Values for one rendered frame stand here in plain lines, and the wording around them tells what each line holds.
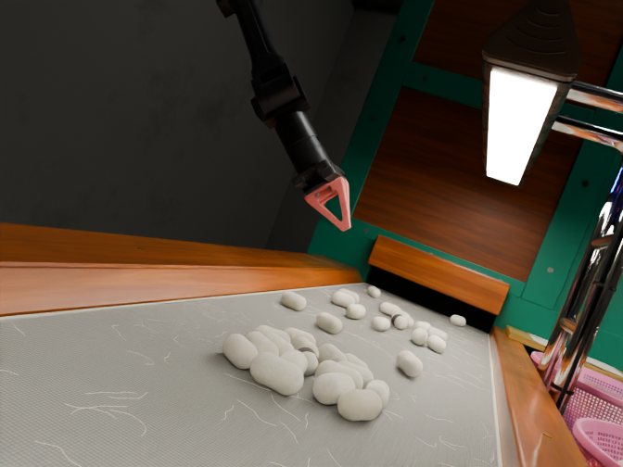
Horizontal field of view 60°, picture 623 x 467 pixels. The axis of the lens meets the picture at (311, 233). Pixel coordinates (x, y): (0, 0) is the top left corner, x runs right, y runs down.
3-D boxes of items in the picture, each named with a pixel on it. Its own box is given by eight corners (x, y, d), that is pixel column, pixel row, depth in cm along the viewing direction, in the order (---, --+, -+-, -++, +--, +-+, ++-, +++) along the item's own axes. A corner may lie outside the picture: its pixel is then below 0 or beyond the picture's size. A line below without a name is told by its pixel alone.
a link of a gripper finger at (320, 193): (372, 221, 87) (346, 173, 90) (362, 217, 81) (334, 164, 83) (336, 242, 89) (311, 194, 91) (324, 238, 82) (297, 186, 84)
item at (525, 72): (479, 53, 46) (511, -27, 46) (481, 175, 106) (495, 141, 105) (576, 78, 44) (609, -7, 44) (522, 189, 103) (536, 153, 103)
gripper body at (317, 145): (349, 181, 90) (329, 144, 91) (332, 168, 80) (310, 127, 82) (315, 200, 91) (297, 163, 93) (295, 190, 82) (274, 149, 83)
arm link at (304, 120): (267, 119, 86) (298, 101, 85) (279, 132, 93) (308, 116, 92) (286, 156, 85) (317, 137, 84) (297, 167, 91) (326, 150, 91)
